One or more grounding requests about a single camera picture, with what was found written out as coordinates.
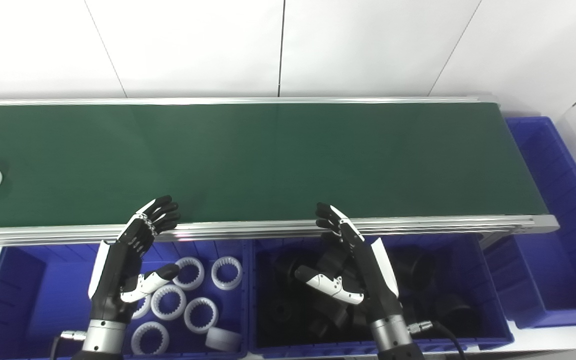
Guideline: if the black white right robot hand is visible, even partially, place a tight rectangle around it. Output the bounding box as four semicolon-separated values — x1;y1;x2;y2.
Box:
294;202;400;321

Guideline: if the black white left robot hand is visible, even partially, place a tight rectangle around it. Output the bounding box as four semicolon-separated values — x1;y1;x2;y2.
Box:
88;195;181;322

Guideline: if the black plastic cylinder part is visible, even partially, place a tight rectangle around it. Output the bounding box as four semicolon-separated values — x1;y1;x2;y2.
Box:
308;306;350;340
392;247;439;282
315;244;354;281
274;254;304;283
435;292;479;327
267;295;301;327

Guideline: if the blue bin holding white rings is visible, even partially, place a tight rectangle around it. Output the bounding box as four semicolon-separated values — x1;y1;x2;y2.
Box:
0;239;251;360

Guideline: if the blue bin holding black parts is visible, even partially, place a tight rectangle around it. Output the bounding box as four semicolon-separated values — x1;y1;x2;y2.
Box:
248;234;515;358

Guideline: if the empty blue plastic bin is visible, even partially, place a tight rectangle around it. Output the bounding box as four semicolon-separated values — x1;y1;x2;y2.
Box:
483;116;576;329

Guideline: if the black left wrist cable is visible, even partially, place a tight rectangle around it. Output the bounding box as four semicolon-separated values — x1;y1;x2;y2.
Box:
50;329;89;360

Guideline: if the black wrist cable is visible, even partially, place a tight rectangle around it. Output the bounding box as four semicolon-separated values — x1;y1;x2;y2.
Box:
407;321;466;360
50;329;89;360

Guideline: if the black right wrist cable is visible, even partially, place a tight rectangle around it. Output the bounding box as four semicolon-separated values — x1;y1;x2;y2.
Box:
407;321;466;360

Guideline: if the green conveyor belt aluminium frame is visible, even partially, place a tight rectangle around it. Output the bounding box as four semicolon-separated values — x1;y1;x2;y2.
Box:
0;96;560;249

